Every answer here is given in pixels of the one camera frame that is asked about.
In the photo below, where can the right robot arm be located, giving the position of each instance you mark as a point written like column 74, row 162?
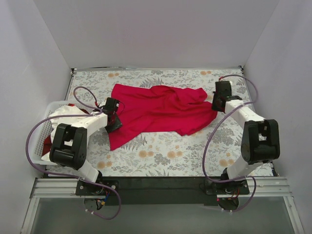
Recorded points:
column 260, row 139

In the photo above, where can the floral patterned table mat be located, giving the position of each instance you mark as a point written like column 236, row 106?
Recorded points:
column 209, row 150

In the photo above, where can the white plastic laundry basket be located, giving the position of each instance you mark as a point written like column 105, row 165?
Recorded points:
column 36, row 142

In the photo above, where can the white t shirt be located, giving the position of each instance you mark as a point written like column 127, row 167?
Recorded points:
column 63, row 114

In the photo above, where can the dark red t shirt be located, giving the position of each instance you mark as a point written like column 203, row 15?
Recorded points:
column 46, row 146

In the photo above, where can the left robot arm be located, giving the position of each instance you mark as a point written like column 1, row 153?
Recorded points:
column 69, row 144

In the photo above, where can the aluminium frame rail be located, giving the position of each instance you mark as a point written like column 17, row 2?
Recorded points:
column 266, row 186

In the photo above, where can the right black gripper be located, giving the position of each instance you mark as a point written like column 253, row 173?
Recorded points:
column 217, row 104

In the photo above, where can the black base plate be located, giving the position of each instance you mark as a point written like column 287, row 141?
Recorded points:
column 162, row 190

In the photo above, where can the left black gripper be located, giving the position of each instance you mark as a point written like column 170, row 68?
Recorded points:
column 116, row 123

